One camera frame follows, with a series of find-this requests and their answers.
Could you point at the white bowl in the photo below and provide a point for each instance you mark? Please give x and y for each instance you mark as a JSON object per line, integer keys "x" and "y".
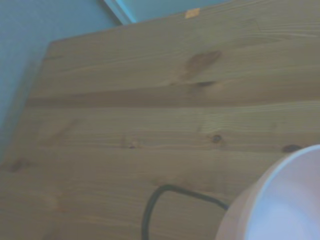
{"x": 280, "y": 200}

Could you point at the orange tape piece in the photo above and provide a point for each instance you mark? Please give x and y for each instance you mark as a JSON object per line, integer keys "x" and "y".
{"x": 192, "y": 13}

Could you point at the white baseboard strip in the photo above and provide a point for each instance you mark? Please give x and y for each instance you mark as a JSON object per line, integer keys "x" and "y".
{"x": 119, "y": 10}

